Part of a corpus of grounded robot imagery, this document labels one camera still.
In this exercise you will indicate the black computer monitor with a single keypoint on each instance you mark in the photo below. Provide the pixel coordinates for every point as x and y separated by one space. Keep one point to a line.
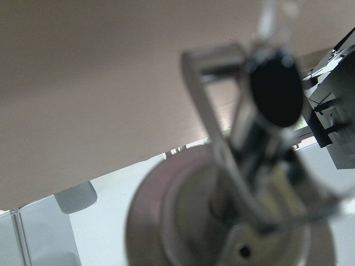
330 94

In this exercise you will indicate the glass sauce dispenser bottle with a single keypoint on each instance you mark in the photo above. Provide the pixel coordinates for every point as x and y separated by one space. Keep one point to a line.
245 198

